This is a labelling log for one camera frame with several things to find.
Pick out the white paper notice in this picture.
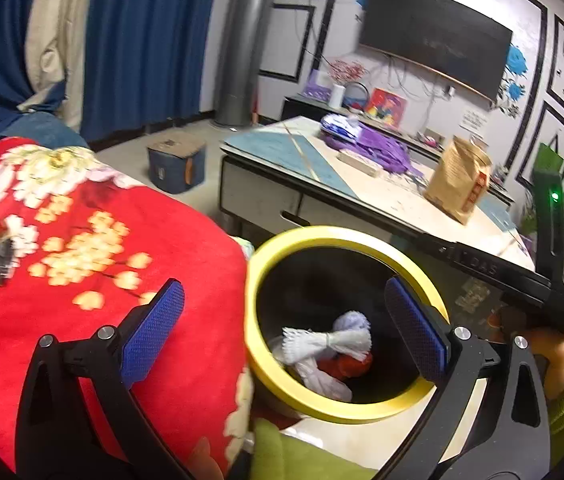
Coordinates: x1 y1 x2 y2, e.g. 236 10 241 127
461 108 489 132

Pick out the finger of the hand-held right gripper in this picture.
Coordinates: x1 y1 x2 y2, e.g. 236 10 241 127
419 232 463 264

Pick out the purple box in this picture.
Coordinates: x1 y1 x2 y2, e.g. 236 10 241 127
303 71 333 101

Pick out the person's right hand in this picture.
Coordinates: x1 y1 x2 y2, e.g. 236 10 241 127
528 331 564 402

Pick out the blue cardboard box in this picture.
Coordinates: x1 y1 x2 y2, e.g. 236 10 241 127
147 132 207 195

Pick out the colourful painting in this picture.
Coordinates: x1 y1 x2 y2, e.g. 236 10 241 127
364 87 407 130

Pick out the coffee table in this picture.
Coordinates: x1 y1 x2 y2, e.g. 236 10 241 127
219 116 538 311

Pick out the silver tower air conditioner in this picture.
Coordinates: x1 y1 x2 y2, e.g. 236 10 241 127
212 0 280 128

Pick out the red floral blanket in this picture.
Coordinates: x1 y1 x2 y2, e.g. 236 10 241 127
0 137 255 476

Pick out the white foam net bundle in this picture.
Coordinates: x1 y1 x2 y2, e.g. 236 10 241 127
282 311 373 365

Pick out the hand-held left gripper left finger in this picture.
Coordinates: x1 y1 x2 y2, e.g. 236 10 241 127
16 279 187 480

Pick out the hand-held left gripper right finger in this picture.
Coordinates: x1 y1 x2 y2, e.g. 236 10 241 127
377 276 552 480

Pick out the blue bed sheet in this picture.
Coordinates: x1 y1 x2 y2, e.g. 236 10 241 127
0 110 90 158

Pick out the white plastic bag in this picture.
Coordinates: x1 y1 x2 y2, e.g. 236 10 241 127
268 335 353 403

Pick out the green bag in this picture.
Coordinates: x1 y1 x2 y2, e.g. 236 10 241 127
532 142 564 176

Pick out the purple plastic bag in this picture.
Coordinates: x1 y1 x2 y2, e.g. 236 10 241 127
329 122 413 173

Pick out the white power strip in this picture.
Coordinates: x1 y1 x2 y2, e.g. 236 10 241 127
337 150 381 178

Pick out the round desk ornament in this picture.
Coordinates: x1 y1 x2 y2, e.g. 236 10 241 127
343 81 370 112

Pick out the brown paper bag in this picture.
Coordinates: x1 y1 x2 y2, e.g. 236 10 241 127
424 135 493 225

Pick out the person's left hand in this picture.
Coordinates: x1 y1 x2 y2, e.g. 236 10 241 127
184 435 226 480

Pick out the beige curtain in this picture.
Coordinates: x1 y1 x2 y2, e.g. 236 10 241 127
19 0 97 131

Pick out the black wall television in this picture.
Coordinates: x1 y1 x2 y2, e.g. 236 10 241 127
359 0 514 102

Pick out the tissue pack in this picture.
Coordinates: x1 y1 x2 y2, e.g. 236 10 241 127
321 114 363 141

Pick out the yellow trash can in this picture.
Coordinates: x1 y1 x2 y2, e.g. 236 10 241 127
244 227 450 423

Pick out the black television cabinet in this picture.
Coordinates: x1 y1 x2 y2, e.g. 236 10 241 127
282 95 515 206

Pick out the red plastic bag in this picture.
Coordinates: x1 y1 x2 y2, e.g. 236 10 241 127
319 352 374 381

